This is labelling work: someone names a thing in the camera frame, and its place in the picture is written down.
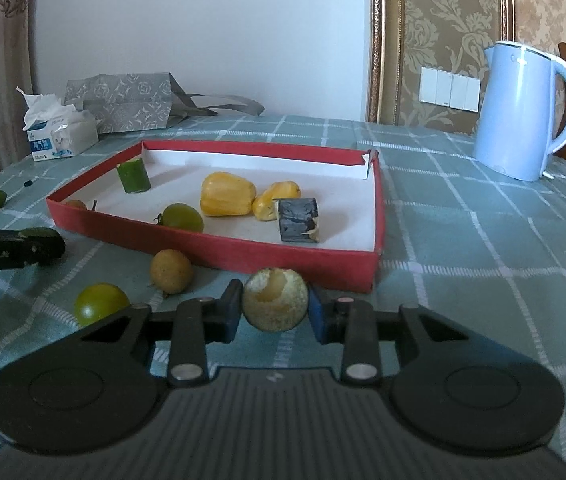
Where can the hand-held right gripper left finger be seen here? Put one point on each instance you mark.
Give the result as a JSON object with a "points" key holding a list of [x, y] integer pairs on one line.
{"points": [[233, 310]]}

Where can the tissue pack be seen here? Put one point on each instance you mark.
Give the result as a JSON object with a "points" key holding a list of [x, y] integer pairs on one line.
{"points": [[63, 135]]}

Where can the dark sugarcane piece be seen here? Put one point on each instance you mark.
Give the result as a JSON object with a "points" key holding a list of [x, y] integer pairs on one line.
{"points": [[298, 220]]}

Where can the white wall light switch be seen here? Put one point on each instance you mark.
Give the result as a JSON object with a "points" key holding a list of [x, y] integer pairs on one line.
{"points": [[450, 89]]}

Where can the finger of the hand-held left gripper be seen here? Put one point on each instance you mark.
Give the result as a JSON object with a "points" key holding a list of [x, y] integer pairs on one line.
{"points": [[45, 251]]}

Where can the brown longan with stem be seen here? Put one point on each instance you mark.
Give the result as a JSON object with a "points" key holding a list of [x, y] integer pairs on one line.
{"points": [[75, 205]]}

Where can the red cardboard box tray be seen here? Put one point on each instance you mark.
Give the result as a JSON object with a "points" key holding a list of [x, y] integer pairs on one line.
{"points": [[263, 260]]}

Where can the green checkered tablecloth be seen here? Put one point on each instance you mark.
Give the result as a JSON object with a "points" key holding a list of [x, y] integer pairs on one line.
{"points": [[463, 240]]}

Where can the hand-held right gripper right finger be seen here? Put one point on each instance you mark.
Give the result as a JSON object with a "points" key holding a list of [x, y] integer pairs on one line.
{"points": [[317, 317]]}

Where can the light blue electric kettle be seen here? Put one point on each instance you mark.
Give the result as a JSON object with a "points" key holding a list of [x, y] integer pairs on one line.
{"points": [[513, 115]]}

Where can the large yellow jackfruit piece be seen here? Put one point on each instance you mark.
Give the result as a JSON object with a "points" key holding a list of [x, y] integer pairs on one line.
{"points": [[228, 195]]}

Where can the small yellow jackfruit piece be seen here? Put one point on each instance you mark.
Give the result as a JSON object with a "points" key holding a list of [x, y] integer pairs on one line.
{"points": [[273, 202]]}

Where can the bitten cucumber piece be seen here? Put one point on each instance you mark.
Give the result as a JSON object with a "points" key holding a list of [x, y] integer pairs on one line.
{"points": [[134, 176]]}

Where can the green tomato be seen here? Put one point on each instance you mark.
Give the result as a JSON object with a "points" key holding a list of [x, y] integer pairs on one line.
{"points": [[183, 217], [100, 305]]}

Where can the grey patterned gift bag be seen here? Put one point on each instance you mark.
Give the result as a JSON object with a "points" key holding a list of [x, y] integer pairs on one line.
{"points": [[123, 102]]}

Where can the gold wall moulding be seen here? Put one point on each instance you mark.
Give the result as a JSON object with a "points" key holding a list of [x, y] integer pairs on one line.
{"points": [[385, 35]]}

